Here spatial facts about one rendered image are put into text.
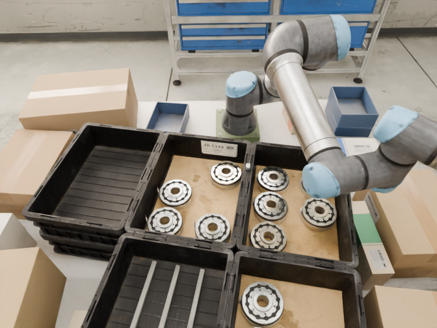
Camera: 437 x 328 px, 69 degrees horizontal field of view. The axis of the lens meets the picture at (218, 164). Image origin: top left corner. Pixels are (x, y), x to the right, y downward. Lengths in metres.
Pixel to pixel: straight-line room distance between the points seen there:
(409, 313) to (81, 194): 0.97
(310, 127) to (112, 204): 0.67
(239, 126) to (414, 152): 0.79
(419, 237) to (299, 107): 0.54
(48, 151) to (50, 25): 2.93
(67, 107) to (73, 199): 0.42
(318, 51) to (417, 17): 3.36
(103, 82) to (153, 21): 2.33
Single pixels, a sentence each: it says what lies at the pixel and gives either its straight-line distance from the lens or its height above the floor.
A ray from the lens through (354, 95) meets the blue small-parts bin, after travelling 1.61.
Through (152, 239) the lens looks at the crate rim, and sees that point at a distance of 0.87.
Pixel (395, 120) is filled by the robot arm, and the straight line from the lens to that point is 0.67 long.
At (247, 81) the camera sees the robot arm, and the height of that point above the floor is 0.99.
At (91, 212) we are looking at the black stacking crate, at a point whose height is 0.83.
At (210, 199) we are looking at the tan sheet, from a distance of 1.03.
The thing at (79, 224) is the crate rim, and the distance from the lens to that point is 0.94.
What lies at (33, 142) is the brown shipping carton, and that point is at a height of 0.86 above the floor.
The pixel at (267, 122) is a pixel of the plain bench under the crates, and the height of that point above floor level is 0.70.
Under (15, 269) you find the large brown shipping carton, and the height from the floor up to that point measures 0.90.
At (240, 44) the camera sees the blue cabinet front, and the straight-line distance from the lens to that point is 2.85.
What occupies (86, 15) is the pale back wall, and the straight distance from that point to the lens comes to 3.92.
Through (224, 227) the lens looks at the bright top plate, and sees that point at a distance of 0.94.
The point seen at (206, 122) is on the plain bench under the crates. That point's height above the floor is 0.70.
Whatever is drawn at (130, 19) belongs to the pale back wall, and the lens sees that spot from 3.80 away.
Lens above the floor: 1.66
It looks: 48 degrees down
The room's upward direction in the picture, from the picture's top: 1 degrees counter-clockwise
